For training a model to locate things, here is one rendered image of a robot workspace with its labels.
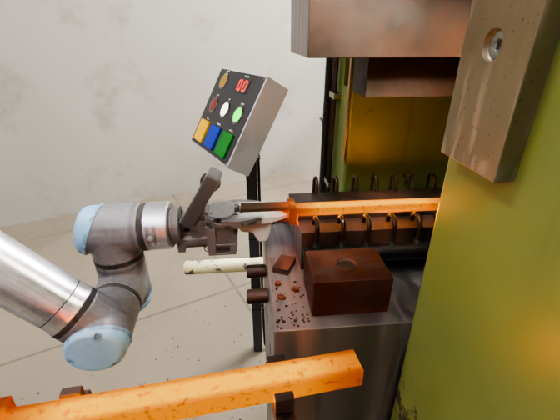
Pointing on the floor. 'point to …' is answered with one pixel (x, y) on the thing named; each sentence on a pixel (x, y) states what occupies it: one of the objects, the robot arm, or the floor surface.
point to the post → (255, 257)
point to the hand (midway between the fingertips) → (280, 210)
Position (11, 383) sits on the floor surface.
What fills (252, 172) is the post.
